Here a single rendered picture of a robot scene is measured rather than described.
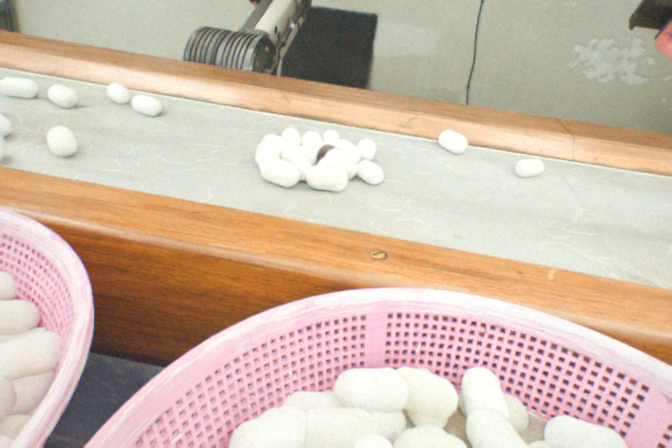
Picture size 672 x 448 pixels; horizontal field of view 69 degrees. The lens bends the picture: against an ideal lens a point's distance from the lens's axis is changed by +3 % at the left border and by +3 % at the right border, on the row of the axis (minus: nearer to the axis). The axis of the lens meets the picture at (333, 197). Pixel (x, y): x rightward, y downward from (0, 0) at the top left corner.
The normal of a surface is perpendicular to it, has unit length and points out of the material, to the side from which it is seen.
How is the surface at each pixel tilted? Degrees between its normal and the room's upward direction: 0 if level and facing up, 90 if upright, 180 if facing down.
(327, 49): 87
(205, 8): 90
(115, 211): 0
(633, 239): 0
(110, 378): 0
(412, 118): 45
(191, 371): 75
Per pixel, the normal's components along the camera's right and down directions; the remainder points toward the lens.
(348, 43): -0.07, 0.36
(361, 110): -0.03, -0.36
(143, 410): 0.90, 0.03
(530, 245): 0.12, -0.90
